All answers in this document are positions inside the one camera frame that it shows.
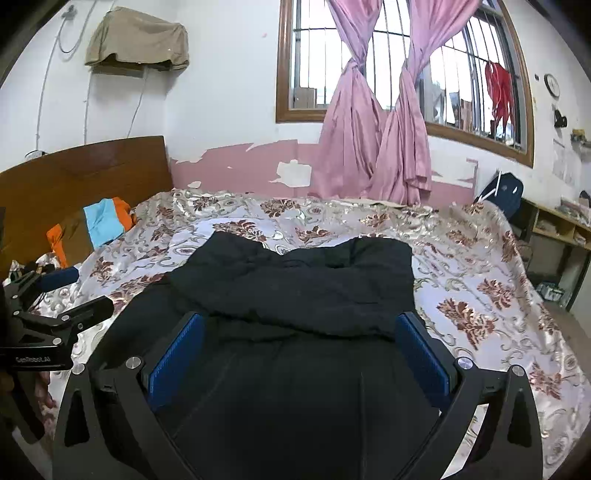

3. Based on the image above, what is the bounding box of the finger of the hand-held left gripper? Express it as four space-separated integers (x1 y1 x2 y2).
51 296 115 334
28 267 80 296

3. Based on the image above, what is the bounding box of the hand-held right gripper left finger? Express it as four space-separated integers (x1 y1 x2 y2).
52 311 207 480

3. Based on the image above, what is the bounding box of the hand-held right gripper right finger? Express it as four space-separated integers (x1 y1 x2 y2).
394 311 544 480

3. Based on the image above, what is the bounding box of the black jacket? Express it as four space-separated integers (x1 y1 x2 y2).
88 231 455 480

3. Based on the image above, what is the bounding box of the person's left hand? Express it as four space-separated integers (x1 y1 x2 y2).
34 370 54 410

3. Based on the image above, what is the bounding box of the orange blue brown pillow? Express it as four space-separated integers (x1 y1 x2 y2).
46 198 137 268

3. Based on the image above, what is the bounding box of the floral satin bedspread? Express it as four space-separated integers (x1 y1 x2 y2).
2 187 570 480

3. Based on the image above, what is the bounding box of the wooden headboard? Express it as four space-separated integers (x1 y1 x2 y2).
0 135 174 278

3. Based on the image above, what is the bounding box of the wooden shelf desk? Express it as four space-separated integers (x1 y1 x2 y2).
522 196 591 311

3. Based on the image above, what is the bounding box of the blue backpack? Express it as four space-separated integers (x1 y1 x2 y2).
475 172 525 217

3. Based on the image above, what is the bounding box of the wooden barred window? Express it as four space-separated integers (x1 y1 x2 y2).
276 0 535 168

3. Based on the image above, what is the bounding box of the red hanging garment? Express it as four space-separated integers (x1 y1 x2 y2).
484 60 514 126

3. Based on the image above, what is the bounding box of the white wall cable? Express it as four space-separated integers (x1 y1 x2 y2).
34 4 78 153

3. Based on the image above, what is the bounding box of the wooden wall shelf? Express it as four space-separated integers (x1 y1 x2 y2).
90 62 162 77

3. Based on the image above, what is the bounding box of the white wall chart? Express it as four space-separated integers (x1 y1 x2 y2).
551 138 581 185

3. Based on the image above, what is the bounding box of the cloth-covered wall unit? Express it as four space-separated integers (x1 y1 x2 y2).
84 7 190 71

